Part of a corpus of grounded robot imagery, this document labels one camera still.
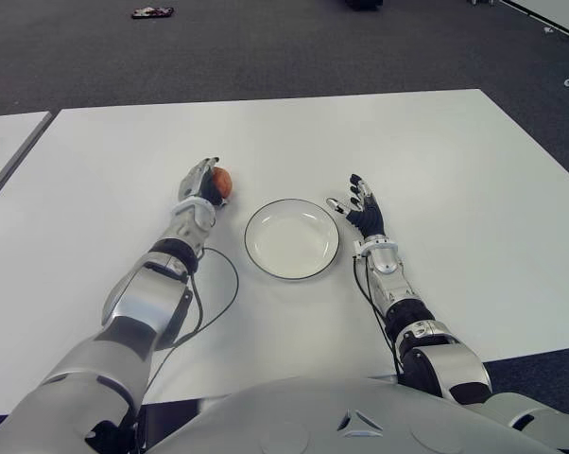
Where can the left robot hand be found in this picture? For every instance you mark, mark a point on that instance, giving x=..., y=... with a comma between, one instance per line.
x=192, y=182

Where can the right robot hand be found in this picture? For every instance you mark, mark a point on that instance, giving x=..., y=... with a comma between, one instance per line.
x=370, y=218

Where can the red apple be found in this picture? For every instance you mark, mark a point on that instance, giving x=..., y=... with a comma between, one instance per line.
x=222, y=182

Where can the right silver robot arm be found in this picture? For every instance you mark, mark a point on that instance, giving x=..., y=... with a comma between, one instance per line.
x=438, y=352

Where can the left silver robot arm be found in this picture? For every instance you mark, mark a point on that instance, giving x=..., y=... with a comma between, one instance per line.
x=143, y=298

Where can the white plate with black rim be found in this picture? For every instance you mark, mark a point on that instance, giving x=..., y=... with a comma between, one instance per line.
x=291, y=241

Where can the dark object on floor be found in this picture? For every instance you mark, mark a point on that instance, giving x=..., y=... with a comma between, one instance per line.
x=152, y=12

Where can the white side table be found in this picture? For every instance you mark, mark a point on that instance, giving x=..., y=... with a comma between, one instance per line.
x=5, y=137

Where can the silver robot torso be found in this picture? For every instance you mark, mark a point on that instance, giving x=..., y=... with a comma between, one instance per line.
x=313, y=416

